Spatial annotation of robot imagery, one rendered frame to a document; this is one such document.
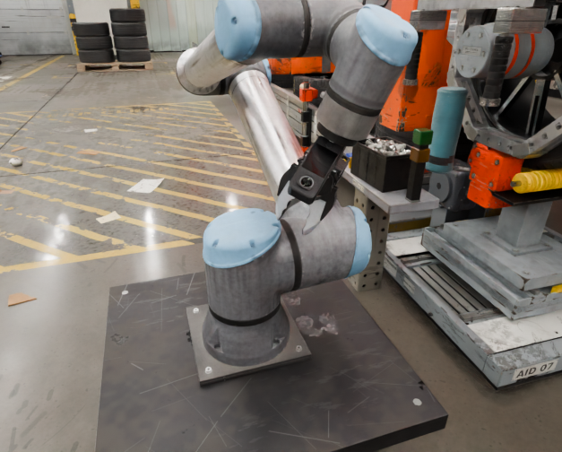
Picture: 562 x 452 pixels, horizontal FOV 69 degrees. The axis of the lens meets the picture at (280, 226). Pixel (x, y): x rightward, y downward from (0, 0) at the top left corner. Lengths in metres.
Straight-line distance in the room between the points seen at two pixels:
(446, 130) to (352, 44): 0.81
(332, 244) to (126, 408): 0.49
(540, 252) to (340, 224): 0.95
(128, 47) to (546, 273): 8.49
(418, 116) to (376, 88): 1.16
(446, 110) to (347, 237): 0.68
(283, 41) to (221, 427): 0.64
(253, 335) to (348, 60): 0.52
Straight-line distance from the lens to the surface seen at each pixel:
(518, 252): 1.57
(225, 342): 0.84
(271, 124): 1.02
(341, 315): 1.00
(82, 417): 1.28
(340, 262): 0.81
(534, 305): 1.51
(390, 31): 0.59
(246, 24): 0.63
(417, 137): 1.19
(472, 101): 1.53
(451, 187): 1.74
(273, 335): 0.86
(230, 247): 0.72
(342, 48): 0.63
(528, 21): 1.10
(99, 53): 9.23
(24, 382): 1.45
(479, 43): 1.24
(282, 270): 0.76
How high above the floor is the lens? 0.93
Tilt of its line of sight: 27 degrees down
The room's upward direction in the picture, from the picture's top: straight up
